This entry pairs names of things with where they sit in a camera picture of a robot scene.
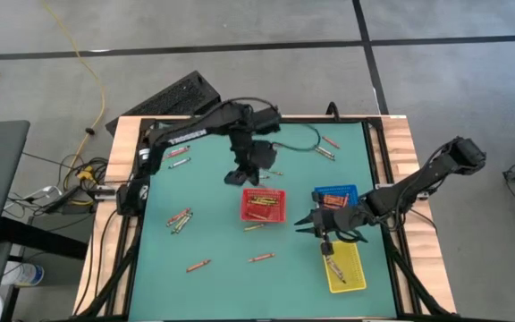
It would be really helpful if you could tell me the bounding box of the yellow cable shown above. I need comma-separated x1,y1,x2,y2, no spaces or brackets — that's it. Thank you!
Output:
40,0,106,180

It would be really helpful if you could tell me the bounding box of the green table mat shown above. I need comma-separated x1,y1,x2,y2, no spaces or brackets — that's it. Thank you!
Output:
128,121,400,321

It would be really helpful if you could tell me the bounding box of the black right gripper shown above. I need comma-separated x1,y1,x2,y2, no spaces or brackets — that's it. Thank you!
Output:
293,191,368,258

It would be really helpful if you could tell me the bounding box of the yellow plastic basket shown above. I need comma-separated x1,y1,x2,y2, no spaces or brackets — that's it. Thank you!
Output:
321,240,368,295

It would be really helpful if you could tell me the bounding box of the black metal table frame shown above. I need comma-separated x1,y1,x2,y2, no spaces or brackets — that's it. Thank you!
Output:
76,114,453,322

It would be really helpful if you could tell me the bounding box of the white bottle blue cap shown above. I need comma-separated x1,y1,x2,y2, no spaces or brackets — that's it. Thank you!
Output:
1,261,46,288

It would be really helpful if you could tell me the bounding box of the black floor tape line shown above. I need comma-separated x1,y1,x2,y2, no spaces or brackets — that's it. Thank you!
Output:
0,34,515,62
351,0,391,115

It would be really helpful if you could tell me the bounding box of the black power adapter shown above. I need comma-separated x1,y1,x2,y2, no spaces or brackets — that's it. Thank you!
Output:
42,186,94,216

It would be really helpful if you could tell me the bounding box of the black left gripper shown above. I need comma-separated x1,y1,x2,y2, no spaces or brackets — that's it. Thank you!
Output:
224,139,279,187

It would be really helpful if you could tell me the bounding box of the black cable bundle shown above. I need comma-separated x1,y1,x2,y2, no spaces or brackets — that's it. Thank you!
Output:
6,154,118,225

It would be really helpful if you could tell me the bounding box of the red plastic basket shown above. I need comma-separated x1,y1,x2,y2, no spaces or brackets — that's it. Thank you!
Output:
240,187,287,224

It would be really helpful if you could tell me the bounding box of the blue plastic basket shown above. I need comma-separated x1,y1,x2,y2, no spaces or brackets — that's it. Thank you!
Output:
313,183,359,211

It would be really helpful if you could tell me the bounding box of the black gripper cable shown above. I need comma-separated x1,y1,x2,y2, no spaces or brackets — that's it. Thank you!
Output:
271,123,322,153

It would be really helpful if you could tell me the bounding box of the yellow cable connector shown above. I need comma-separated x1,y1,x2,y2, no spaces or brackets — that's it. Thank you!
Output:
75,165,97,182

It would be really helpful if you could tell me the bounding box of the black clamp handle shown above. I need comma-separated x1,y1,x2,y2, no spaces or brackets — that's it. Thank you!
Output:
325,101,341,123

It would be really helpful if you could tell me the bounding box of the black desk bar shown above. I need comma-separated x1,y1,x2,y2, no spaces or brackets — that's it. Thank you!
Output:
0,216,89,261

